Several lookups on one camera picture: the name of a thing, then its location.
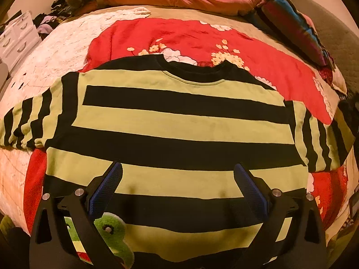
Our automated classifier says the green black striped frog sweater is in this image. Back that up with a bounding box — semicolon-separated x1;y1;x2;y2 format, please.
1;55;358;268

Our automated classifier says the pile of dark clothes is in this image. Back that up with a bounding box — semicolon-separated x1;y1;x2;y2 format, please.
33;0;72;40

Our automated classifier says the white peach plush blanket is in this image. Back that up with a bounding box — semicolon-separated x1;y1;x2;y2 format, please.
1;7;151;230

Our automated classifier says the white plastic drawer unit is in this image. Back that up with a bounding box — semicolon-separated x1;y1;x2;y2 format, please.
0;11;41;72

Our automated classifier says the grey padded headboard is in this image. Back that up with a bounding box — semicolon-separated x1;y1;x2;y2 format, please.
291;0;359;93

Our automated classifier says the red floral blanket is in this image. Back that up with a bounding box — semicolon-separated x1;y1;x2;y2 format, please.
23;18;348;233

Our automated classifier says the striped colourful pillow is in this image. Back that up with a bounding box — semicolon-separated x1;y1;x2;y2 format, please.
257;0;334;68

